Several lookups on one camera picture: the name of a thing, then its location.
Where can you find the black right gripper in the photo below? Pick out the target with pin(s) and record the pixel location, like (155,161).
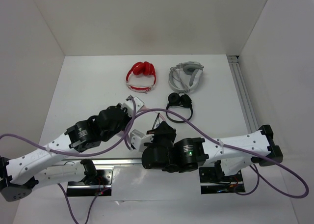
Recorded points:
(163,129)

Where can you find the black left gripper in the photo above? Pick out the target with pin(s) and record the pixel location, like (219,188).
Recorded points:
(128,117)

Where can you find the pink blue cat-ear headphones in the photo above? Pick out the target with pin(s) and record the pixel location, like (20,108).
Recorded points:
(159,117)

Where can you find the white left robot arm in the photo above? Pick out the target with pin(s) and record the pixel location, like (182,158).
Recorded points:
(21,176)

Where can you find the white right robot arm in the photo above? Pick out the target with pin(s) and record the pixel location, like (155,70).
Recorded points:
(227,155)

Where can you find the black on-ear headphones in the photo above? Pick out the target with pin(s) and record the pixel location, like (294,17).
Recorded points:
(181,100)

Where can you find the red headphones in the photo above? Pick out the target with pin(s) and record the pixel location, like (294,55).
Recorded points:
(141,70)

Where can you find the white grey gaming headset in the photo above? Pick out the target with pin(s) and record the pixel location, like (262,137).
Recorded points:
(185,76)

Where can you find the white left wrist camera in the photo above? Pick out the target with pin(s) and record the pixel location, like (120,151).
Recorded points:
(134,103)

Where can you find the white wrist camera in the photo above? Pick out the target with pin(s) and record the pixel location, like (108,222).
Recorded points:
(138,139)
(134,103)

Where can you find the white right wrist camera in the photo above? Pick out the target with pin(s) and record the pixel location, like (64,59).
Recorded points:
(138,139)

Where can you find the aluminium table edge rail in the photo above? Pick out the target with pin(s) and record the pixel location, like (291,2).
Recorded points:
(113,162)

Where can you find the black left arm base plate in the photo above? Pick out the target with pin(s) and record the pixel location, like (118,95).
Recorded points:
(100,186)

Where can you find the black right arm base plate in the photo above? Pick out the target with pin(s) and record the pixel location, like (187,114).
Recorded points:
(211,184)

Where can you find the aluminium side rail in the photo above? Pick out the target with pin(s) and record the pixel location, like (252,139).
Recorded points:
(242,92)

